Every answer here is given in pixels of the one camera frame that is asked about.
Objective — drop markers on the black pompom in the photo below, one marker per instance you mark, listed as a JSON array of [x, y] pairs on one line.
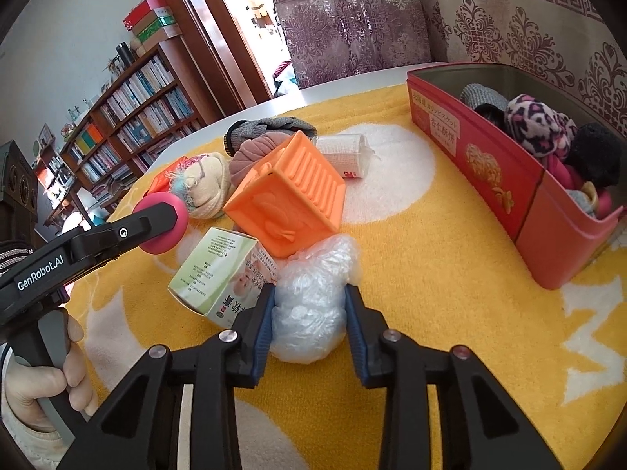
[[595, 152]]

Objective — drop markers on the green cardboard box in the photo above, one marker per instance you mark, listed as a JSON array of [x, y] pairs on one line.
[[156, 28]]

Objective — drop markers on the clear plastic bag ball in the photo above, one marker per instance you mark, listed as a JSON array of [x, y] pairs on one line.
[[308, 303]]

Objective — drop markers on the grey ribbed sock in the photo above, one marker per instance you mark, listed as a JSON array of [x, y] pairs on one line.
[[477, 95]]

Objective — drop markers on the light orange rubber cube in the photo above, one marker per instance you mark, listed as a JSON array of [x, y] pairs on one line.
[[289, 196]]

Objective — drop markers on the red tin container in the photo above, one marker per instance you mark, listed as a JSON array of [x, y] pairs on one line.
[[490, 171]]

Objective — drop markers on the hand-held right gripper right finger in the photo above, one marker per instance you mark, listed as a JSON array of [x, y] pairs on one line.
[[355, 333]]

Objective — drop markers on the brown knotted cloth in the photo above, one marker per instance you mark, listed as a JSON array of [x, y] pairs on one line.
[[254, 154]]

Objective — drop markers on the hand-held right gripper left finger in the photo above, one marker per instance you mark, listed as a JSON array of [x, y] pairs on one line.
[[264, 338]]

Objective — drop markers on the pale yellow fabric toy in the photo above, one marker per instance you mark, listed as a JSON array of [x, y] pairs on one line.
[[585, 196]]

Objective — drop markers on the yellow patterned towel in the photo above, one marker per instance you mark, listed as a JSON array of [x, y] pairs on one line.
[[441, 303]]

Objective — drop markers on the red knitted ball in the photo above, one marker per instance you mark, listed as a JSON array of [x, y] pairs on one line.
[[169, 237]]

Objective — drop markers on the black bottle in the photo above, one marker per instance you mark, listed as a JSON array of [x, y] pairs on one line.
[[123, 54]]

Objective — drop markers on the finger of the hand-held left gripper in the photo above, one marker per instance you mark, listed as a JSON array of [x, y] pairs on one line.
[[117, 235]]

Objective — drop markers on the leopard print pink cloth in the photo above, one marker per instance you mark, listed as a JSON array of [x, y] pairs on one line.
[[534, 122]]

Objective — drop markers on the pink dumbbell toy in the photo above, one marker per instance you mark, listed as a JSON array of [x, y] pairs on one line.
[[561, 171]]

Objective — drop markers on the rows of books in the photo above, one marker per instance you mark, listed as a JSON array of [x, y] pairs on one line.
[[142, 122]]

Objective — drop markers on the patterned beige curtain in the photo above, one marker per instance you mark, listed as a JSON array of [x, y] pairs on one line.
[[352, 19]]

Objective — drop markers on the dark carved wooden cabinet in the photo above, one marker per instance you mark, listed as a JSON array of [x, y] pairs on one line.
[[17, 191]]

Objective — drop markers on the person's left hand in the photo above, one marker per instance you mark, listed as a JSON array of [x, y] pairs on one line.
[[81, 377]]

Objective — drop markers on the dark grey sock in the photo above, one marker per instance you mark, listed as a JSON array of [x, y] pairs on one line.
[[264, 127]]

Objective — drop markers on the white green carton box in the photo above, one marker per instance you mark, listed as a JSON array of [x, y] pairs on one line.
[[220, 274]]

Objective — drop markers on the wooden bookshelf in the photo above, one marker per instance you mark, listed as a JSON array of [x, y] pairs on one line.
[[171, 66]]

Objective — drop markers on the red cardboard box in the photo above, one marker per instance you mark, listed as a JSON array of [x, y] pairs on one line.
[[144, 10]]

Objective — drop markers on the red-orange rubber cube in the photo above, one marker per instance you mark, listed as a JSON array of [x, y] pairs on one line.
[[164, 181]]

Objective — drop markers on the white bandage roll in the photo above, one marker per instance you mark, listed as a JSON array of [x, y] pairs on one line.
[[343, 154]]

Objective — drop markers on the wooden door frame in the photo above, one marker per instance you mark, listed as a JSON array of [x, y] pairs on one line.
[[196, 10]]

